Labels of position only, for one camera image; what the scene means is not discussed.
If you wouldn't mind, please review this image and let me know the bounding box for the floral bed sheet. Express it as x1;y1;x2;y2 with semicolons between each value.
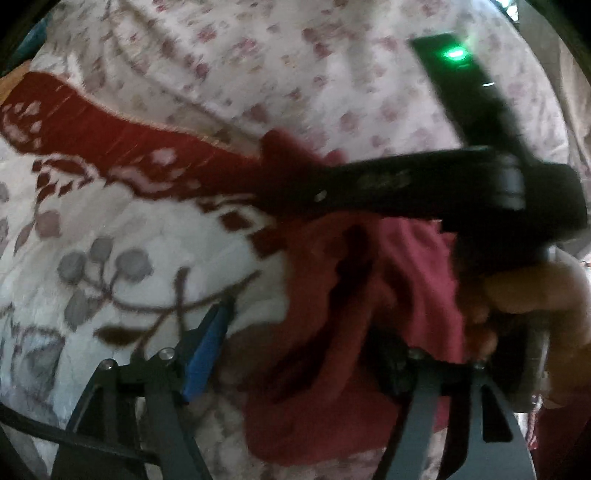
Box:
28;0;571;160

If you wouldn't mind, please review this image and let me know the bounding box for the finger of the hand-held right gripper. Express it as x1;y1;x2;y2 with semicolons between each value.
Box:
256;145;465;221

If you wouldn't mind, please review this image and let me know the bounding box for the leaf print fleece blanket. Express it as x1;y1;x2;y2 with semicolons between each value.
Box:
0;70;532;480

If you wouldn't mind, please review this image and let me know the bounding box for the maroon sweatshirt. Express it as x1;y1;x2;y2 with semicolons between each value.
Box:
240;129;469;468

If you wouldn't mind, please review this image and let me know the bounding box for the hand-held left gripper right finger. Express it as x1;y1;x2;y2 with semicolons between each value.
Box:
372;330;539;480

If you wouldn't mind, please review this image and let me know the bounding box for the black cable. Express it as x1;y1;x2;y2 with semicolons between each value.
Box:
0;404;160;464

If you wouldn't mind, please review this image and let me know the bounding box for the person's right hand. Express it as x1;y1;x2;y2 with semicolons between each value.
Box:
462;251;591;409

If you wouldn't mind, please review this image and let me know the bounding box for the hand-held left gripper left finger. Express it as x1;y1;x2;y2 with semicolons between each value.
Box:
50;294;235;480

